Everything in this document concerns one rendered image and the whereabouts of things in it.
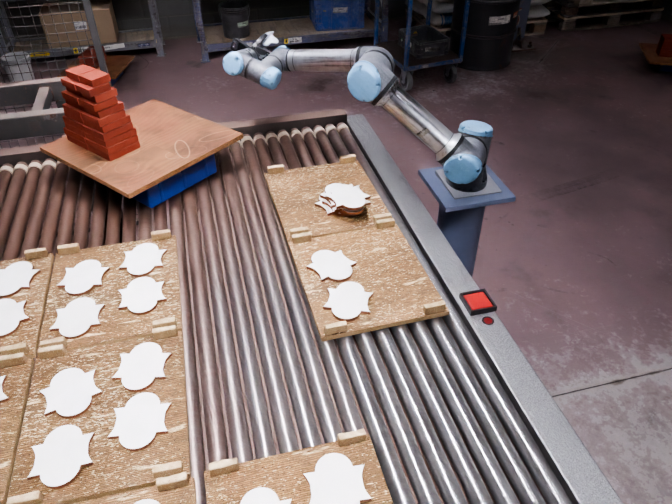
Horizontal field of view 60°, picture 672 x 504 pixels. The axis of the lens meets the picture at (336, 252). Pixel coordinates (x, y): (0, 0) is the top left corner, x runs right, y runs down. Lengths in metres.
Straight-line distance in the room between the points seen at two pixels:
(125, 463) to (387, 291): 0.77
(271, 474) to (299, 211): 0.93
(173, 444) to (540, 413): 0.81
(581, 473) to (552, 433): 0.10
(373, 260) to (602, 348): 1.53
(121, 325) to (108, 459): 0.39
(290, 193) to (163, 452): 1.01
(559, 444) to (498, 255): 2.03
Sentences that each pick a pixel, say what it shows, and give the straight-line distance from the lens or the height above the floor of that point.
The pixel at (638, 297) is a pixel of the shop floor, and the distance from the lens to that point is 3.31.
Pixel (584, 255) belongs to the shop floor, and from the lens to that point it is 3.47.
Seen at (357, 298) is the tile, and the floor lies 0.95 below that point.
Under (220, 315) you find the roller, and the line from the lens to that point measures 1.59.
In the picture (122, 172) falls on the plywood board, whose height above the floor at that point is 1.04.
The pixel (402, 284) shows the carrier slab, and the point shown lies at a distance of 1.64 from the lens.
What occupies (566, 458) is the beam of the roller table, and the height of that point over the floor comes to 0.92.
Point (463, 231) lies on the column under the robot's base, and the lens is 2.24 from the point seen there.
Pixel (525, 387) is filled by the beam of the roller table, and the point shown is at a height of 0.92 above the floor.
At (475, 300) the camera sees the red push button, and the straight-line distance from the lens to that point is 1.63.
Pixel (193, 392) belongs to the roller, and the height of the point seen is 0.92.
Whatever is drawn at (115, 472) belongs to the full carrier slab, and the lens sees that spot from 1.34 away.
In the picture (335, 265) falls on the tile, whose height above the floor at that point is 0.95.
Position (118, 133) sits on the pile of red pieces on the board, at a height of 1.12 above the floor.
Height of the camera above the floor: 2.02
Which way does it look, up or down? 39 degrees down
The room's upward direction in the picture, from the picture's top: straight up
